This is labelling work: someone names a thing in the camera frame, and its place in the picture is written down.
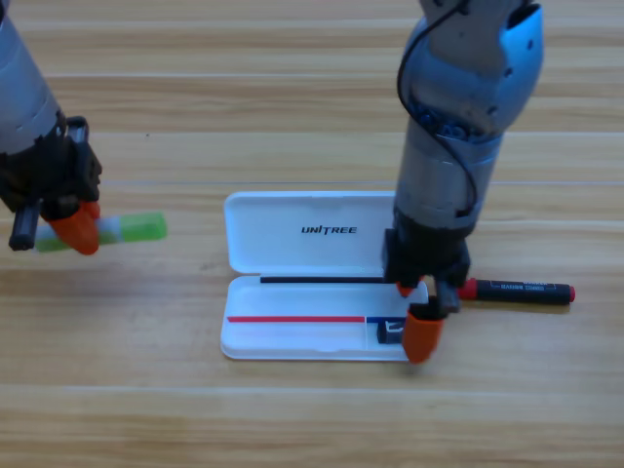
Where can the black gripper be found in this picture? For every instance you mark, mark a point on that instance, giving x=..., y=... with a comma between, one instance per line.
x=53, y=170
x=424, y=248

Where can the black eraser with white print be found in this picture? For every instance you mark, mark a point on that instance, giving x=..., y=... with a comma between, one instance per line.
x=390, y=334

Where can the green highlighter pen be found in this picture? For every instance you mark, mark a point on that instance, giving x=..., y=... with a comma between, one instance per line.
x=141, y=227

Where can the black marker with red cap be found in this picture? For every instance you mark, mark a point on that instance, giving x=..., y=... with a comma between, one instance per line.
x=517, y=291

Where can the white Unitree pencil case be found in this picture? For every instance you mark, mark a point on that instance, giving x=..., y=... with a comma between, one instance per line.
x=292, y=244

